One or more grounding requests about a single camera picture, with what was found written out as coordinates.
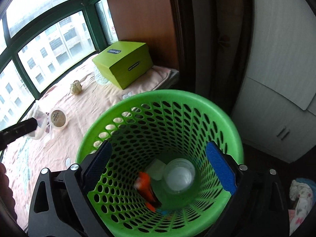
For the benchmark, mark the round pudding cup brown label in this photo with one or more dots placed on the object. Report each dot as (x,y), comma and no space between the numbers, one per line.
(58,119)

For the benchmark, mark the clear square plastic container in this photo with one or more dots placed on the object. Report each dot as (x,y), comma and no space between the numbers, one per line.
(41,119)

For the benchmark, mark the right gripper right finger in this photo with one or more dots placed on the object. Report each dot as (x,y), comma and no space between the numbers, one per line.
(255,206)

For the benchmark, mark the red orange snack wrapper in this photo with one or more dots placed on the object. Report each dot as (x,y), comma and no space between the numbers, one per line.
(143,186)

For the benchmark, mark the clear round plastic bowl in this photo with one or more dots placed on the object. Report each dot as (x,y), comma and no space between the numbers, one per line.
(178,176)

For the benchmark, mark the crumpled white tissue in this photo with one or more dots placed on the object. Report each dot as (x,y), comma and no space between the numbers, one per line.
(76,87)

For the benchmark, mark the white styrofoam block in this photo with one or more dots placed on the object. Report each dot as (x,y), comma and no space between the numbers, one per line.
(156,169)

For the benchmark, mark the white wardrobe cabinet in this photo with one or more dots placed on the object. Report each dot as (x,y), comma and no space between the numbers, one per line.
(271,112)

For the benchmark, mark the person left hand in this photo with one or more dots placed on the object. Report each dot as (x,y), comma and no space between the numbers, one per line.
(6,192)

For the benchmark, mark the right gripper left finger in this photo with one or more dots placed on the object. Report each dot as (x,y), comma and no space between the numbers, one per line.
(60,206)

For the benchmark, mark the green plastic mesh wastebasket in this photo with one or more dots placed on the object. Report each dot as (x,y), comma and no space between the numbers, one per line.
(164,125)

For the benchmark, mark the floral cloth bundle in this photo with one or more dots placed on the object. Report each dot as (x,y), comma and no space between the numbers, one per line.
(302,192)

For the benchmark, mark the green window frame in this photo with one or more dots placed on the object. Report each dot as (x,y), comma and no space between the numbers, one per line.
(41,42)

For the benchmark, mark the lime green cardboard box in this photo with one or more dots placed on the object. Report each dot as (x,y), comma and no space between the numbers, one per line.
(123,62)

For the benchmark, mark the brown wooden cabinet panel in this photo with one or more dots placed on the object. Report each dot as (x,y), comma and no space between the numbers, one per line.
(148,21)

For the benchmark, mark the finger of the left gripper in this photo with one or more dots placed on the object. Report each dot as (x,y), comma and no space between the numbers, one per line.
(10,134)

